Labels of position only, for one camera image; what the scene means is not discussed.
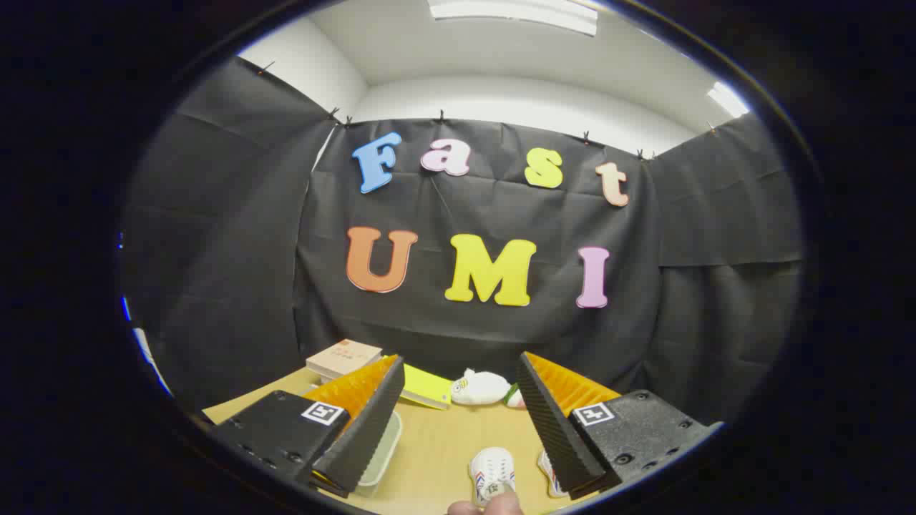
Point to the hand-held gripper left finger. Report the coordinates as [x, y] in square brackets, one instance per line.
[372, 422]

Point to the long ceiling light panel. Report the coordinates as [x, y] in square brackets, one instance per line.
[515, 13]

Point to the yellow book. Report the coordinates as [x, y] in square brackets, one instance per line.
[428, 386]

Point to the watermelon slice plush toy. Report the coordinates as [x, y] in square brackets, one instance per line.
[514, 397]

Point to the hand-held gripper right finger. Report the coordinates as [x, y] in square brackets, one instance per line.
[551, 429]

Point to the white canvas shoe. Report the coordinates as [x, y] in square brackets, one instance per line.
[492, 468]
[549, 476]

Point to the cream fabric storage box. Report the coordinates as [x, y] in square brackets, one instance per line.
[383, 450]

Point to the beige book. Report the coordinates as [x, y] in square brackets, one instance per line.
[343, 357]

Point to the small ceiling light panel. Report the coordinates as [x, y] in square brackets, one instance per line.
[726, 99]

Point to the white plush toy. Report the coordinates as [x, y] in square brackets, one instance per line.
[478, 388]

